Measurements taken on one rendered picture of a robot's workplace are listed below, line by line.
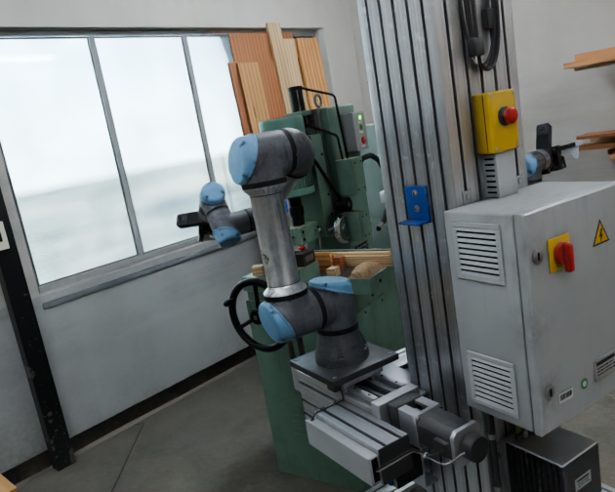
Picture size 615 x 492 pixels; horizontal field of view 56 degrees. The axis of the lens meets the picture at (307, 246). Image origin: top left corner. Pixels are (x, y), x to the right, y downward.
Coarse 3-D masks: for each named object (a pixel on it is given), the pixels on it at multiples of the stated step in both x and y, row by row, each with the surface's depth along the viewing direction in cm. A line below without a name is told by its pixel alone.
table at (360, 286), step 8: (320, 272) 226; (344, 272) 220; (384, 272) 216; (392, 272) 222; (352, 280) 210; (360, 280) 209; (368, 280) 207; (376, 280) 211; (384, 280) 216; (248, 288) 240; (352, 288) 211; (360, 288) 210; (368, 288) 208; (376, 288) 211
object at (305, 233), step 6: (306, 222) 245; (312, 222) 242; (294, 228) 234; (300, 228) 233; (306, 228) 236; (312, 228) 240; (294, 234) 234; (300, 234) 233; (306, 234) 236; (312, 234) 240; (294, 240) 235; (300, 240) 234; (306, 240) 236
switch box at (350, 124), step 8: (352, 112) 242; (360, 112) 247; (344, 120) 245; (352, 120) 243; (344, 128) 246; (352, 128) 243; (352, 136) 244; (360, 136) 247; (352, 144) 245; (360, 144) 246
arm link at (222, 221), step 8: (216, 208) 177; (224, 208) 178; (208, 216) 178; (216, 216) 177; (224, 216) 177; (232, 216) 178; (240, 216) 179; (216, 224) 176; (224, 224) 176; (232, 224) 177; (240, 224) 178; (248, 224) 180; (216, 232) 176; (224, 232) 175; (232, 232) 175; (240, 232) 179; (224, 240) 175; (232, 240) 177
